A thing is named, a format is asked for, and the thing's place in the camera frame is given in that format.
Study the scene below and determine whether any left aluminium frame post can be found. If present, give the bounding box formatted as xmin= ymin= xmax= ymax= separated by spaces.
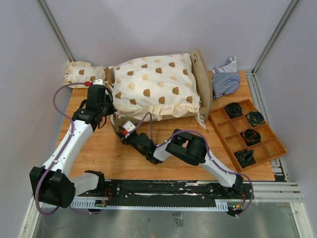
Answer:
xmin=36 ymin=0 xmax=74 ymax=61

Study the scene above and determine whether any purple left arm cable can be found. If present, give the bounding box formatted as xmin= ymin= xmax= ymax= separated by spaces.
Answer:
xmin=33 ymin=81 xmax=91 ymax=230

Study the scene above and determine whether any blue yellow rolled fabric item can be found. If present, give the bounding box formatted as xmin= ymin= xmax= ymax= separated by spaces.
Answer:
xmin=246 ymin=111 xmax=265 ymax=127

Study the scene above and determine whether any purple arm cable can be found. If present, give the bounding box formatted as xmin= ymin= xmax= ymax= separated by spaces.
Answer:
xmin=33 ymin=81 xmax=91 ymax=230
xmin=128 ymin=112 xmax=255 ymax=219

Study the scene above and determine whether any small bear print pillow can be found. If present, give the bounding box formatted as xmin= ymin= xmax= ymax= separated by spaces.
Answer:
xmin=64 ymin=61 xmax=109 ymax=85

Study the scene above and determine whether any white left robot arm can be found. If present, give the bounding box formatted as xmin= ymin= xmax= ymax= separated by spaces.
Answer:
xmin=29 ymin=78 xmax=115 ymax=209

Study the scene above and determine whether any blue striped cloth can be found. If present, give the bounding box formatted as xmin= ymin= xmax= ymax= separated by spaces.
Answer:
xmin=212 ymin=57 xmax=241 ymax=100

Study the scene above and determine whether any right aluminium frame post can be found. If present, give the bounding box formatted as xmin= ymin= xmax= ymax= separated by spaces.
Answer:
xmin=251 ymin=0 xmax=302 ymax=75

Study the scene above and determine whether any large bear print cushion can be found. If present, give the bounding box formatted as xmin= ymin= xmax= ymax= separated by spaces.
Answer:
xmin=104 ymin=52 xmax=211 ymax=134

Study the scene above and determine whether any dark rolled fabric item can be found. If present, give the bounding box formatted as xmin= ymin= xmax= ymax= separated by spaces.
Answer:
xmin=235 ymin=150 xmax=256 ymax=168

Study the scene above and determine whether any grey slotted cable duct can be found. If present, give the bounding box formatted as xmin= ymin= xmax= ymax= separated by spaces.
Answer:
xmin=70 ymin=198 xmax=229 ymax=212

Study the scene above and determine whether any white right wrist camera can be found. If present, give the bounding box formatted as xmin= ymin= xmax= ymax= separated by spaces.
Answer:
xmin=122 ymin=121 xmax=136 ymax=136

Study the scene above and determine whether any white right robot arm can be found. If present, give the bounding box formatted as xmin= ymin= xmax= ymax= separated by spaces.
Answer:
xmin=117 ymin=129 xmax=243 ymax=198

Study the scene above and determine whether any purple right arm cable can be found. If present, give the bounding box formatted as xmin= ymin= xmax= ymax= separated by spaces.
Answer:
xmin=128 ymin=112 xmax=255 ymax=219

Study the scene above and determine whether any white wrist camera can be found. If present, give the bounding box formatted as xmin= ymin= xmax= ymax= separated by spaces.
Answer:
xmin=92 ymin=78 xmax=105 ymax=85
xmin=122 ymin=121 xmax=136 ymax=136

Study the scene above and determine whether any wooden compartment tray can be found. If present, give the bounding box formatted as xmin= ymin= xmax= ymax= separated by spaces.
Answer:
xmin=209 ymin=99 xmax=288 ymax=173

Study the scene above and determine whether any aluminium frame post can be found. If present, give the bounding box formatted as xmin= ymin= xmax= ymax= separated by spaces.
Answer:
xmin=36 ymin=0 xmax=74 ymax=61
xmin=251 ymin=0 xmax=302 ymax=75

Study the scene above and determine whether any wooden striped pet bed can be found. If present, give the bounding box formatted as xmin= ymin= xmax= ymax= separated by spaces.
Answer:
xmin=105 ymin=48 xmax=213 ymax=139

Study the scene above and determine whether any black orange rolled fabric item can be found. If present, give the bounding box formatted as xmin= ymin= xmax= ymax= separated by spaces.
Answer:
xmin=241 ymin=128 xmax=261 ymax=146

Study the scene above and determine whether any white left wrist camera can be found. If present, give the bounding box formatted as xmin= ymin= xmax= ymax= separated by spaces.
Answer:
xmin=92 ymin=78 xmax=105 ymax=85

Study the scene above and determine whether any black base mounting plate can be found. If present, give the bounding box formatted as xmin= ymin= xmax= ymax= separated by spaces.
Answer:
xmin=94 ymin=179 xmax=255 ymax=209

